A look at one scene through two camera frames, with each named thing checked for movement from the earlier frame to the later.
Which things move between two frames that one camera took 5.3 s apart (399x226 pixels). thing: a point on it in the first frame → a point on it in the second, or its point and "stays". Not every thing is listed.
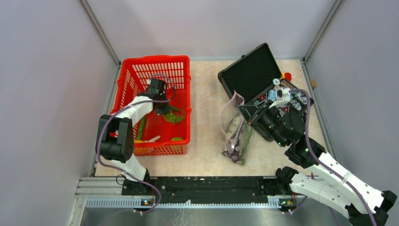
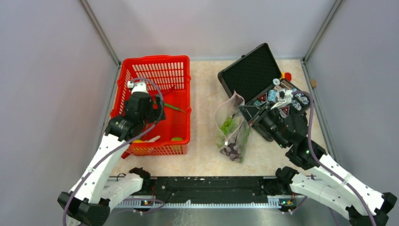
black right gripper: (248, 111) stays
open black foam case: (267, 97) stays
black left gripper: (163, 110) → (155, 112)
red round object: (288, 76) stays
